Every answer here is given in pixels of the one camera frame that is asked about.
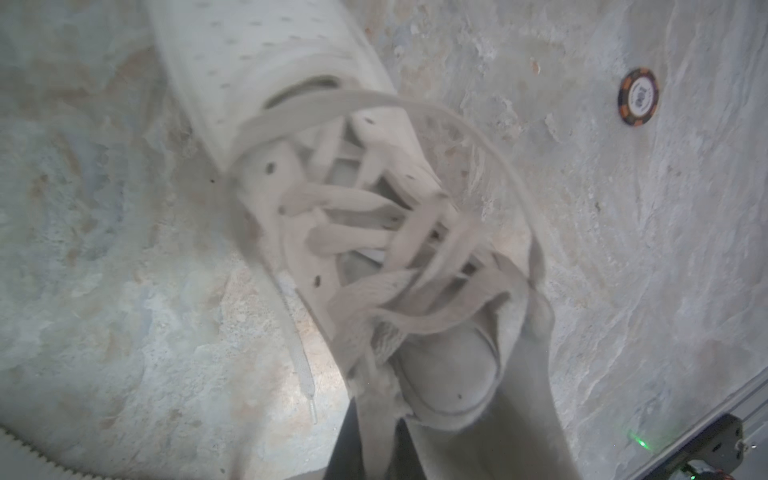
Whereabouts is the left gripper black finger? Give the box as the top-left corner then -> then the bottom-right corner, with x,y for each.
323,399 -> 427,480

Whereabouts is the white sneaker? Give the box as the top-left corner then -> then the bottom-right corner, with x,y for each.
1,428 -> 112,480
147,1 -> 579,479

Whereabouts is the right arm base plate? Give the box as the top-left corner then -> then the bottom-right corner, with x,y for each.
641,414 -> 744,479

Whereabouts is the aluminium mounting rail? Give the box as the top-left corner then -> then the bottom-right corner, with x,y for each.
625,370 -> 767,480

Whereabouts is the small black ring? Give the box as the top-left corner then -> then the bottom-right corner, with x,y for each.
617,67 -> 661,128

